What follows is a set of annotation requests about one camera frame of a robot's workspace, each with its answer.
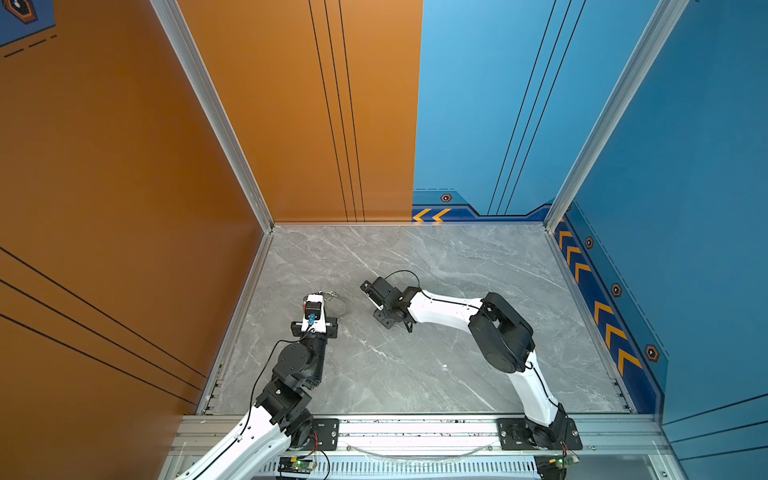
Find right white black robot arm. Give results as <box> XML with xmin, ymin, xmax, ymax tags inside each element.
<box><xmin>361</xmin><ymin>277</ymin><xmax>570</xmax><ymax>449</ymax></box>

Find right small circuit board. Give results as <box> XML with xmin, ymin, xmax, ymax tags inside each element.
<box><xmin>549</xmin><ymin>445</ymin><xmax>580</xmax><ymax>470</ymax></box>

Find white vented grille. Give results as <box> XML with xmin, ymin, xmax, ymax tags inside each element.
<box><xmin>251</xmin><ymin>456</ymin><xmax>540</xmax><ymax>479</ymax></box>

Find aluminium front rail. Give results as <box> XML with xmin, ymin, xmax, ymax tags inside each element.
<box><xmin>170</xmin><ymin>413</ymin><xmax>673</xmax><ymax>458</ymax></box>

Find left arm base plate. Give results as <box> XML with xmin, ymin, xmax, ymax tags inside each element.
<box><xmin>289</xmin><ymin>418</ymin><xmax>340</xmax><ymax>451</ymax></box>

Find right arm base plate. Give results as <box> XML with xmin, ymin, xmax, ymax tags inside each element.
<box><xmin>496</xmin><ymin>417</ymin><xmax>583</xmax><ymax>451</ymax></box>

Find metal keyring with chain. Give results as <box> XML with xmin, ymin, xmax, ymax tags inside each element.
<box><xmin>322</xmin><ymin>291</ymin><xmax>352</xmax><ymax>318</ymax></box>

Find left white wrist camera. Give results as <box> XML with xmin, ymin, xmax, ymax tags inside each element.
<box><xmin>301</xmin><ymin>293</ymin><xmax>326</xmax><ymax>326</ymax></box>

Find green circuit board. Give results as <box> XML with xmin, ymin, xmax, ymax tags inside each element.
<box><xmin>276</xmin><ymin>457</ymin><xmax>318</xmax><ymax>479</ymax></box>

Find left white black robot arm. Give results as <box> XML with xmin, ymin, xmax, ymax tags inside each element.
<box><xmin>179</xmin><ymin>318</ymin><xmax>338</xmax><ymax>479</ymax></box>

